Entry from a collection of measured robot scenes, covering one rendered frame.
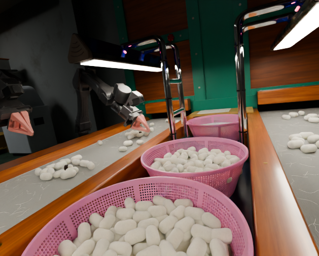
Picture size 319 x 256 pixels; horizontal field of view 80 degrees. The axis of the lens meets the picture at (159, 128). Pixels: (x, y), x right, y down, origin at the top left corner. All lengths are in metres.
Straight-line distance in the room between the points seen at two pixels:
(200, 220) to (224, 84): 0.98
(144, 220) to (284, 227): 0.18
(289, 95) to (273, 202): 0.89
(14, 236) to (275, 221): 0.34
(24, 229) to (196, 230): 0.24
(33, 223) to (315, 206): 0.41
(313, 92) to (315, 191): 0.81
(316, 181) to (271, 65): 0.86
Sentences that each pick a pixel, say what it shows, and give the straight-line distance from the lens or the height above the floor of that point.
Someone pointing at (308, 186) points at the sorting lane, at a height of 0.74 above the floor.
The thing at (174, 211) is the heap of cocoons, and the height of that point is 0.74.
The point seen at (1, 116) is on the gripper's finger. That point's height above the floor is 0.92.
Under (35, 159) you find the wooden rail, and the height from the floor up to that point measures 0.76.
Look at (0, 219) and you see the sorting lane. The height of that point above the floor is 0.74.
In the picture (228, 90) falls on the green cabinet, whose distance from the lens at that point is 1.21.
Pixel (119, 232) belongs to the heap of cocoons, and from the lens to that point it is 0.32.
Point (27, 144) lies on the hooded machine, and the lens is 4.53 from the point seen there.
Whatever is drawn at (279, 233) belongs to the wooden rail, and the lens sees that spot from 0.27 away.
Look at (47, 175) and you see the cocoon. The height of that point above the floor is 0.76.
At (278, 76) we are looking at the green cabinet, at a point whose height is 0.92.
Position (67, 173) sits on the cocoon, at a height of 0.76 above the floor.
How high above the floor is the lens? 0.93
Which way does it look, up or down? 11 degrees down
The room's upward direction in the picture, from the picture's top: 8 degrees counter-clockwise
